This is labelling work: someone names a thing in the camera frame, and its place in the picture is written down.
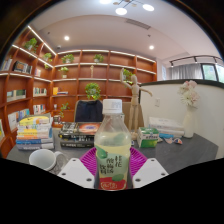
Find stack of dark books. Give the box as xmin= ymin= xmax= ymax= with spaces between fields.
xmin=58 ymin=121 xmax=103 ymax=149

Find black ceiling track light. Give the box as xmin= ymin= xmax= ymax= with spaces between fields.
xmin=169 ymin=54 xmax=223 ymax=68

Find stack of colourful books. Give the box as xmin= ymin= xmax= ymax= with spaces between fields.
xmin=14 ymin=113 xmax=56 ymax=152

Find window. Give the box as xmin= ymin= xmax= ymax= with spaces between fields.
xmin=201 ymin=63 xmax=224 ymax=83

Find wooden shelf unit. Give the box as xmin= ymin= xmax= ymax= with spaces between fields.
xmin=0 ymin=25 xmax=158 ymax=158

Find yellow drink bottle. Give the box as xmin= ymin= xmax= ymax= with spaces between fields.
xmin=93 ymin=98 xmax=132 ymax=191

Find tan chair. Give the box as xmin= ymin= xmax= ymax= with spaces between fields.
xmin=121 ymin=101 xmax=145 ymax=129

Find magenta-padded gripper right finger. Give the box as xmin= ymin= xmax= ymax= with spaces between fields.
xmin=128 ymin=147 xmax=169 ymax=190

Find black branched ceiling lamp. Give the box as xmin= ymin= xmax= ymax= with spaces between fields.
xmin=99 ymin=0 xmax=156 ymax=16

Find dark blue chair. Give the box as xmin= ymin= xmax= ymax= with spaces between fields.
xmin=73 ymin=99 xmax=104 ymax=123

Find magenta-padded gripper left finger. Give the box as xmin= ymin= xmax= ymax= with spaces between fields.
xmin=57 ymin=148 xmax=98 ymax=190

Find stack of white books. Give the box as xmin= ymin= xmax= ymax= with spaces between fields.
xmin=148 ymin=116 xmax=185 ymax=139

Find green and white box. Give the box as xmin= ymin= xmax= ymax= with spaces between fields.
xmin=136 ymin=126 xmax=160 ymax=149

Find white cup, grey triangle pattern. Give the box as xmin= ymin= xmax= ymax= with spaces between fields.
xmin=28 ymin=148 xmax=69 ymax=175

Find wooden artist mannequin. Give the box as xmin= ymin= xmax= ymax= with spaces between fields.
xmin=119 ymin=68 xmax=154 ymax=141

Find white vase with pale flowers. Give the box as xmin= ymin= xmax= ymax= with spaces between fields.
xmin=177 ymin=79 xmax=201 ymax=139

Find grey curtain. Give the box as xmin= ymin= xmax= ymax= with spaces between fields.
xmin=169 ymin=63 xmax=204 ymax=81

